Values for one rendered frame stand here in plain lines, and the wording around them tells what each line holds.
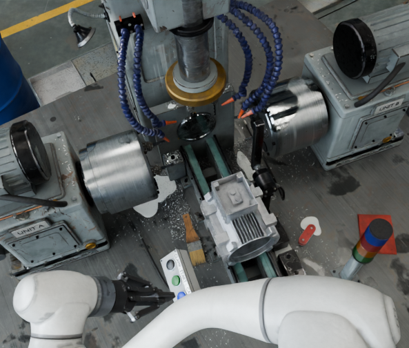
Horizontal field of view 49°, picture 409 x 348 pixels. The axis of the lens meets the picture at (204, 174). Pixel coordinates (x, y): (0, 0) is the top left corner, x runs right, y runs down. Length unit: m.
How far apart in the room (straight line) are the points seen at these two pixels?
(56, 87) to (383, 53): 1.87
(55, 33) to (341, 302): 3.31
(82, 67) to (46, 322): 2.00
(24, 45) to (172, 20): 2.67
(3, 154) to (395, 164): 1.39
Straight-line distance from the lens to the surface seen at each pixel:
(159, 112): 1.50
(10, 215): 1.42
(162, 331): 0.81
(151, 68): 1.52
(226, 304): 0.73
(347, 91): 1.55
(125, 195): 1.42
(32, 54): 3.62
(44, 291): 0.94
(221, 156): 1.65
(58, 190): 1.39
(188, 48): 1.19
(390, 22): 1.52
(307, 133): 1.53
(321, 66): 1.62
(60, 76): 2.82
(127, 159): 1.40
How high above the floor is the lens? 2.31
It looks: 60 degrees down
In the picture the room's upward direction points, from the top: 6 degrees counter-clockwise
